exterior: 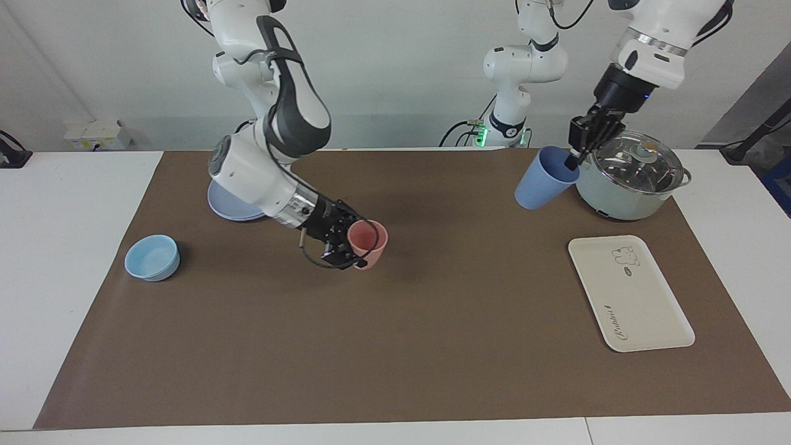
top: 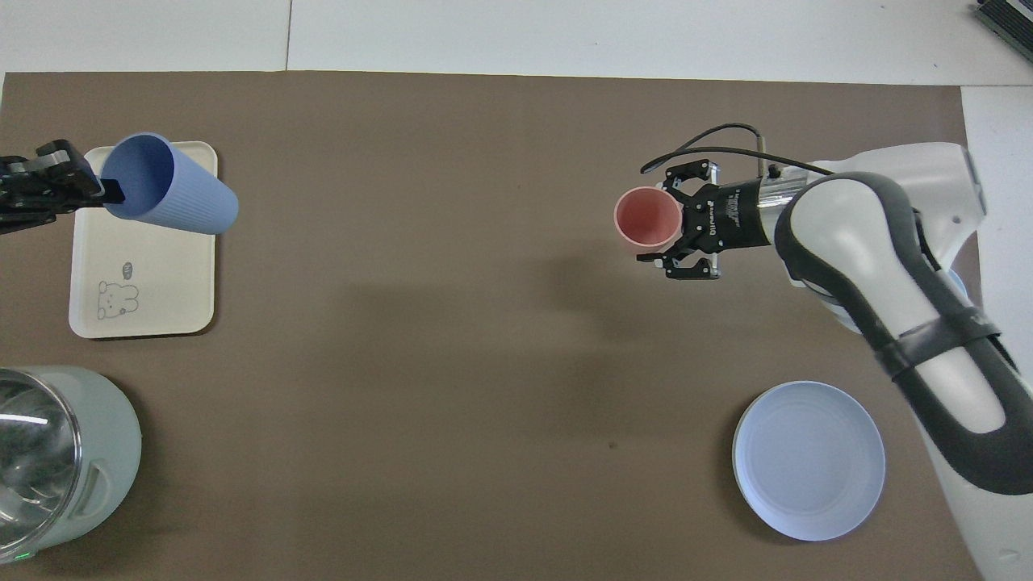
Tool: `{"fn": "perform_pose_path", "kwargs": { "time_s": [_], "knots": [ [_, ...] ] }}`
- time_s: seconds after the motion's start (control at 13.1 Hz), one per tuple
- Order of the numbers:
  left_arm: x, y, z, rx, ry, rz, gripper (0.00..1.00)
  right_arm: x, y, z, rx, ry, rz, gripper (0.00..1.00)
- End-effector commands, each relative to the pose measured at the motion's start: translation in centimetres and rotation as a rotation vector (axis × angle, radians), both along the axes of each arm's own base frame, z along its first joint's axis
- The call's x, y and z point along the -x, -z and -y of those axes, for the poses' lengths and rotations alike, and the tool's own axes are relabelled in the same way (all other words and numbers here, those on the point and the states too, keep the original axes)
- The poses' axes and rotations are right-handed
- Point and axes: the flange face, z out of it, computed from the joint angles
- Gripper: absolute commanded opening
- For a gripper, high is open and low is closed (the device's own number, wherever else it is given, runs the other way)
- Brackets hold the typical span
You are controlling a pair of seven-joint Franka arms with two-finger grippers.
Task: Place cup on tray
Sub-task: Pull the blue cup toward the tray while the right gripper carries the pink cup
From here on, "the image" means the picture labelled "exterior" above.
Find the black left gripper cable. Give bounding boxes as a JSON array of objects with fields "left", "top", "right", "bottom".
[{"left": 691, "top": 0, "right": 736, "bottom": 48}]

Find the pale green cooking pot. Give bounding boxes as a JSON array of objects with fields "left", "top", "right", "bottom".
[{"left": 575, "top": 146, "right": 693, "bottom": 221}]

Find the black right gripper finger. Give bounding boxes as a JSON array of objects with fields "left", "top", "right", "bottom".
[
  {"left": 322, "top": 234, "right": 366, "bottom": 271},
  {"left": 333, "top": 200, "right": 363, "bottom": 231}
]

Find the light blue bowl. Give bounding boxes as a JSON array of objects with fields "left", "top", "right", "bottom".
[{"left": 124, "top": 234, "right": 181, "bottom": 282}]

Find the white power strip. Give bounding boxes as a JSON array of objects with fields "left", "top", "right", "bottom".
[{"left": 63, "top": 119, "right": 132, "bottom": 151}]

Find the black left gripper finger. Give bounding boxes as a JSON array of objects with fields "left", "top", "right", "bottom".
[
  {"left": 565, "top": 114, "right": 598, "bottom": 171},
  {"left": 585, "top": 106, "right": 627, "bottom": 163}
]

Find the pink plastic cup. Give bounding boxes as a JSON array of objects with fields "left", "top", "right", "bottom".
[{"left": 347, "top": 220, "right": 389, "bottom": 271}]

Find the black left base cable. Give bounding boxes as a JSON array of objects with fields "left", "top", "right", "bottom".
[{"left": 439, "top": 93, "right": 498, "bottom": 148}]

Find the cream rectangular tray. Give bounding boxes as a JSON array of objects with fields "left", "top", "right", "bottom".
[{"left": 567, "top": 235, "right": 696, "bottom": 353}]

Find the blue crate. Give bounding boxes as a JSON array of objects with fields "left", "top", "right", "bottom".
[{"left": 760, "top": 155, "right": 791, "bottom": 218}]

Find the blue round plate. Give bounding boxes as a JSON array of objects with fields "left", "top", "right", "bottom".
[{"left": 207, "top": 179, "right": 268, "bottom": 222}]

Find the glass pot lid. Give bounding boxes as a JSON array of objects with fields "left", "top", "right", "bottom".
[{"left": 587, "top": 131, "right": 685, "bottom": 196}]

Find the brown table mat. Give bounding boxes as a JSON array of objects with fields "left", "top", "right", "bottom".
[{"left": 33, "top": 148, "right": 791, "bottom": 430}]

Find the black clamp mount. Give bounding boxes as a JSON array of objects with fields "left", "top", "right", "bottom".
[{"left": 0, "top": 130, "right": 33, "bottom": 169}]

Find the black stand with cables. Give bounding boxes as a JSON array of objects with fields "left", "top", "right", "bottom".
[{"left": 720, "top": 99, "right": 791, "bottom": 165}]

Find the blue plastic cup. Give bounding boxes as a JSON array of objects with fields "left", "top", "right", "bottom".
[{"left": 514, "top": 146, "right": 581, "bottom": 211}]

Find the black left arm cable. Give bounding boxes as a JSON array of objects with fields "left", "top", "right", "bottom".
[{"left": 547, "top": 0, "right": 597, "bottom": 30}]

